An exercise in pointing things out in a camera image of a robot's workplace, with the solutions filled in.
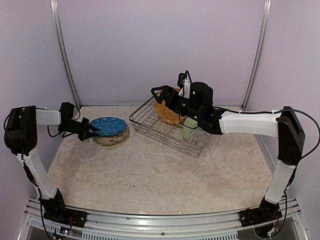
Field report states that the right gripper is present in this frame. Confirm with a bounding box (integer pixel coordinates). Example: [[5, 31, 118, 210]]
[[150, 84, 202, 122]]

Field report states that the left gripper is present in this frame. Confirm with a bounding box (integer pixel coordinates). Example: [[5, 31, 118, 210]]
[[60, 117, 99, 141]]

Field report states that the blue polka dot plate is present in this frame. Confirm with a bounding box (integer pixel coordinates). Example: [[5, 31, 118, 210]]
[[89, 116, 127, 137]]

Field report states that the cream bird pattern plate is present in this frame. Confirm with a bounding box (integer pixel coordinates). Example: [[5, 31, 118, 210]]
[[93, 126, 130, 147]]

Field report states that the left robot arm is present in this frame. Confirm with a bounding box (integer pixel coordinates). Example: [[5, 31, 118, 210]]
[[3, 102, 99, 223]]

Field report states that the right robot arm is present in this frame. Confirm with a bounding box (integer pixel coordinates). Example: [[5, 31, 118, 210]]
[[151, 82, 305, 227]]

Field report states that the yellow polka dot plate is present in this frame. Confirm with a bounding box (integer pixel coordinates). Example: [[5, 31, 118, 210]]
[[154, 99, 186, 125]]

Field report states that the pale green mug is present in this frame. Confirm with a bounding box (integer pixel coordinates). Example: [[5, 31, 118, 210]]
[[182, 117, 198, 141]]

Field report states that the clear glass cup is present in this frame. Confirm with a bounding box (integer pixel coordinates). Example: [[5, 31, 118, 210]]
[[188, 129, 205, 148]]

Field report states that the metal wire dish rack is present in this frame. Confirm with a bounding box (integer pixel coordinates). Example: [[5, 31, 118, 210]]
[[129, 97, 220, 158]]

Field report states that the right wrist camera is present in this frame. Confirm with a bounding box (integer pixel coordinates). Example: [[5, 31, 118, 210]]
[[177, 70, 192, 99]]

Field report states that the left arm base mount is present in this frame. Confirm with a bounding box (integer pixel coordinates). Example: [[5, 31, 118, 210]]
[[44, 208, 88, 228]]

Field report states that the aluminium front rail frame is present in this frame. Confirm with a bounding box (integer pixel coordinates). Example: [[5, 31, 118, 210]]
[[14, 196, 311, 240]]

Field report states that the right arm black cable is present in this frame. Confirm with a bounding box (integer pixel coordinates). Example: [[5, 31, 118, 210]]
[[282, 106, 320, 160]]

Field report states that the left aluminium corner post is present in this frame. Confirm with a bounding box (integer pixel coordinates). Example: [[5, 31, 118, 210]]
[[49, 0, 82, 108]]

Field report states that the aluminium corner post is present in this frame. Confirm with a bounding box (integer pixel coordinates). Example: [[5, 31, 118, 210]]
[[49, 0, 82, 108], [241, 0, 272, 110]]

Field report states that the right aluminium corner post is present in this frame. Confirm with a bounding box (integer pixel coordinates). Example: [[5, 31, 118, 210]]
[[241, 0, 272, 110]]

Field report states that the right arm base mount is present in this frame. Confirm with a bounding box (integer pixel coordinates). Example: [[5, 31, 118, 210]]
[[238, 207, 283, 227]]

